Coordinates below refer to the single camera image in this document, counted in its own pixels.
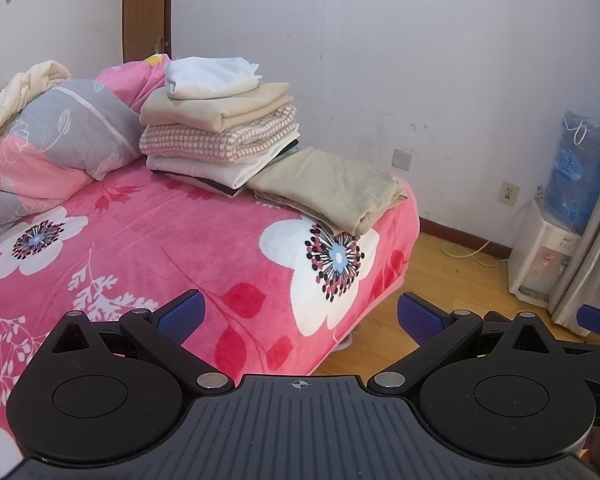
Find white power cable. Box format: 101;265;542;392
439;204;532;267

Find pink and blue floral quilt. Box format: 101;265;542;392
0;52;173;242

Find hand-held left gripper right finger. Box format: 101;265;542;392
367;292;566;396

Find white water dispenser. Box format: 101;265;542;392
507;197;584;309

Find brown wooden door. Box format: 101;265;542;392
121;0;174;64

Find beige pants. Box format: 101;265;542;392
246;146;410;237

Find cream folded garment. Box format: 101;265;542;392
138;81;295;134

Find brown baseboard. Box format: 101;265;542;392
419;217;514;261

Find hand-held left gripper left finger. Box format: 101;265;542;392
32;289;234;396

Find pink striped cloth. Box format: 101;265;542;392
138;104;301;164

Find pink floral bed blanket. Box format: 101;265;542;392
0;157;421;480

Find blue water bottle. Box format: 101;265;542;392
543;109;600;234

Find grey curtain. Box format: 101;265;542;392
550;105;600;332

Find white wall socket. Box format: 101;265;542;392
497;181;521;206

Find white folded garment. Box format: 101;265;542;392
163;56;264;100

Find white fluffy cloth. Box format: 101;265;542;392
0;60;72;142

